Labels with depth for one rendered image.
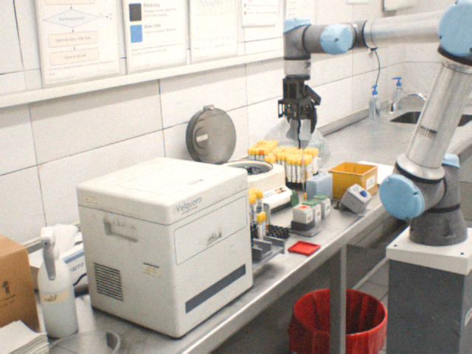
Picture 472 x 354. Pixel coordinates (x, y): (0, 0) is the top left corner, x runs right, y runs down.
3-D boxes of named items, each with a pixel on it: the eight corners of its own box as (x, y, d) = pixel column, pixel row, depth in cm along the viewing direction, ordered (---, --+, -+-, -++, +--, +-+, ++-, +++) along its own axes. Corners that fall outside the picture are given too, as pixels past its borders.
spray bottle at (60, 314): (60, 348, 118) (43, 239, 111) (34, 335, 123) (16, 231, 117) (91, 330, 125) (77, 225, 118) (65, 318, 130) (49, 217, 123)
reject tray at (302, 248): (309, 256, 157) (309, 253, 156) (287, 251, 160) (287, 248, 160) (320, 247, 162) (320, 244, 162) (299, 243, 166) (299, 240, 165)
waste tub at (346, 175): (362, 203, 196) (363, 175, 193) (327, 197, 203) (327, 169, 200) (378, 192, 206) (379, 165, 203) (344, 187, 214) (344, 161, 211)
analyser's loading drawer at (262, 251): (240, 284, 138) (240, 264, 137) (218, 278, 142) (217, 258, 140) (285, 254, 154) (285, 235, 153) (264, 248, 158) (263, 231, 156)
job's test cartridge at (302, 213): (306, 230, 171) (305, 210, 169) (292, 227, 174) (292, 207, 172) (313, 226, 174) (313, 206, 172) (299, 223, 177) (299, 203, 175)
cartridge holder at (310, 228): (311, 237, 169) (311, 225, 168) (285, 231, 175) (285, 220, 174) (320, 231, 173) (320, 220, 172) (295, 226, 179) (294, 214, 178)
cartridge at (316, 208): (315, 226, 178) (314, 205, 176) (301, 223, 180) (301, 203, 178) (321, 222, 181) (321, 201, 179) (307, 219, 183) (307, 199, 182)
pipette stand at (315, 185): (320, 211, 190) (320, 182, 187) (302, 207, 194) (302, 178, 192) (336, 203, 197) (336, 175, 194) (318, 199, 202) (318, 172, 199)
